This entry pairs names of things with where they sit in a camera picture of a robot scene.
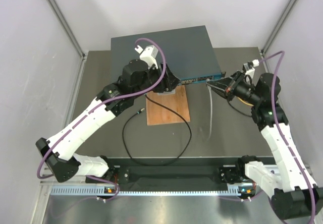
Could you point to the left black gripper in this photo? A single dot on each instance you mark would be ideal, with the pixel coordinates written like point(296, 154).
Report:
point(169, 81)

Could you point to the wooden board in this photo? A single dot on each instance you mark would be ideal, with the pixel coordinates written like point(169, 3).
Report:
point(175, 100)

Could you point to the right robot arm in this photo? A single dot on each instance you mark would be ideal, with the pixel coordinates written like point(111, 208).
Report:
point(293, 193)

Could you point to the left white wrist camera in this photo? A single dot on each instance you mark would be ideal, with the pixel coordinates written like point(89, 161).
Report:
point(148, 55)

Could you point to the grey slotted cable duct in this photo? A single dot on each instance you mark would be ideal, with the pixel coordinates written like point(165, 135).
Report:
point(107, 191)

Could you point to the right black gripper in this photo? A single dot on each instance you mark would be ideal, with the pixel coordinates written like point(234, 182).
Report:
point(220, 86)

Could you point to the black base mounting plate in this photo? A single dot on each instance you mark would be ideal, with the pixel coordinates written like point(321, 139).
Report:
point(181, 169)

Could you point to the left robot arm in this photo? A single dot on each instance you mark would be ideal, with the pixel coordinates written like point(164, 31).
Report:
point(59, 151)

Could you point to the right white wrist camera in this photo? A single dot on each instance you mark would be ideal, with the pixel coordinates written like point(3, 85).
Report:
point(249, 67)

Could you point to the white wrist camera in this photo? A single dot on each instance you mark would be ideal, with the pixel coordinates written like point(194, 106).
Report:
point(249, 67)
point(148, 55)

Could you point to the dark grey network switch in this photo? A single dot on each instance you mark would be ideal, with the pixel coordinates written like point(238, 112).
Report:
point(188, 51)

